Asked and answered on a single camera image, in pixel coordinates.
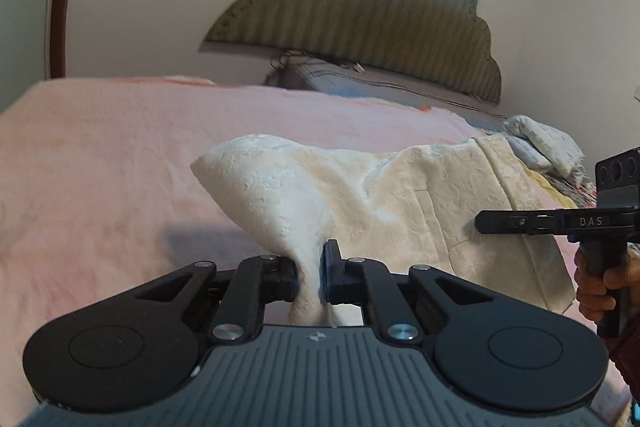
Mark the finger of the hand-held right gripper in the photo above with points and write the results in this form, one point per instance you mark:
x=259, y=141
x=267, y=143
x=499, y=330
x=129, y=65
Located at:
x=515, y=222

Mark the yellow cloth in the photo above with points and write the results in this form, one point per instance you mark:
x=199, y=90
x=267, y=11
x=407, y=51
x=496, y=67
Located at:
x=539, y=181

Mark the olive striped headboard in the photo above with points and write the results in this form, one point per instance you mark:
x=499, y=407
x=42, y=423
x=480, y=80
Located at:
x=375, y=22

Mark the patterned blanket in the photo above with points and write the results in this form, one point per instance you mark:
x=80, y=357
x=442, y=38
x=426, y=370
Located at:
x=580, y=194

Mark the white pillow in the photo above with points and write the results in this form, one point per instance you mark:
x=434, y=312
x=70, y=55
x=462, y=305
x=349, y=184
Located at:
x=545, y=142

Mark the white door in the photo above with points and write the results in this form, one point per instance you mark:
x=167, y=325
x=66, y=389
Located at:
x=25, y=7

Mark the pink blanket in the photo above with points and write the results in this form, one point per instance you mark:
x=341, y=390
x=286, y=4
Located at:
x=100, y=167

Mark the person's right hand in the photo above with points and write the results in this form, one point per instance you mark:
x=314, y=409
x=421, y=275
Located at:
x=592, y=299

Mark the cream embossed blanket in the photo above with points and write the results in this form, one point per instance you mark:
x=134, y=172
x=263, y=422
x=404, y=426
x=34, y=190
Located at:
x=375, y=207

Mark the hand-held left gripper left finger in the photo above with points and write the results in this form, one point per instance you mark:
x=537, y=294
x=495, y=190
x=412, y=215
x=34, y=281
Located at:
x=286, y=279

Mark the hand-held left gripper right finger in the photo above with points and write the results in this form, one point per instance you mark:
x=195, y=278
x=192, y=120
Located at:
x=328, y=272

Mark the grey mattress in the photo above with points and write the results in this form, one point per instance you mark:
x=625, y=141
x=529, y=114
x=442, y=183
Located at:
x=375, y=87

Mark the person's right forearm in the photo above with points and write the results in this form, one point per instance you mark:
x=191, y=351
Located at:
x=630, y=357

